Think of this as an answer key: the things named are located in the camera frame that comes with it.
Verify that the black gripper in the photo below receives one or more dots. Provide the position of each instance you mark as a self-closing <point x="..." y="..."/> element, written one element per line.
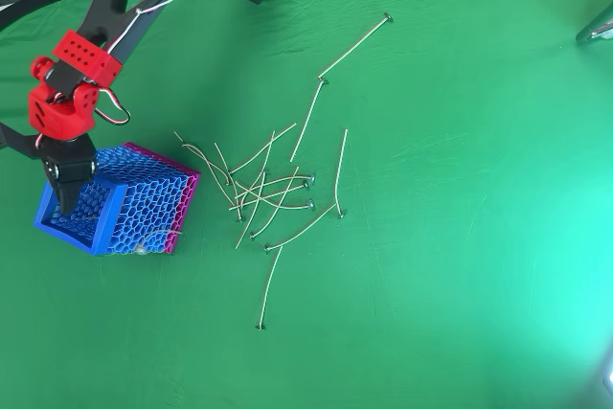
<point x="68" y="163"/>

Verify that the candle wick with metal tab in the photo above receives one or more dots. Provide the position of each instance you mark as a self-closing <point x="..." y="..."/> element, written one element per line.
<point x="239" y="218"/>
<point x="324" y="81"/>
<point x="342" y="213"/>
<point x="273" y="133"/>
<point x="293" y="126"/>
<point x="140" y="249"/>
<point x="264" y="171"/>
<point x="251" y="235"/>
<point x="388" y="17"/>
<point x="305" y="184"/>
<point x="310" y="205"/>
<point x="260" y="327"/>
<point x="312" y="177"/>
<point x="227" y="182"/>
<point x="187" y="145"/>
<point x="267" y="248"/>

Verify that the blue and magenta lattice basket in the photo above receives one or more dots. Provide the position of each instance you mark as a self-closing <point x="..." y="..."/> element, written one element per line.
<point x="143" y="188"/>

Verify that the green table cloth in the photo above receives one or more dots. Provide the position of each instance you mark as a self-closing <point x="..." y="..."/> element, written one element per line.
<point x="431" y="236"/>

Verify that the clear plastic stand clamp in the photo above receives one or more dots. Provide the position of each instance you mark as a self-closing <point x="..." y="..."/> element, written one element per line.
<point x="601" y="35"/>

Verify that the silver metal stand pole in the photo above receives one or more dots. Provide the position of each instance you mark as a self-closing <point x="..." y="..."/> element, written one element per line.
<point x="598" y="25"/>

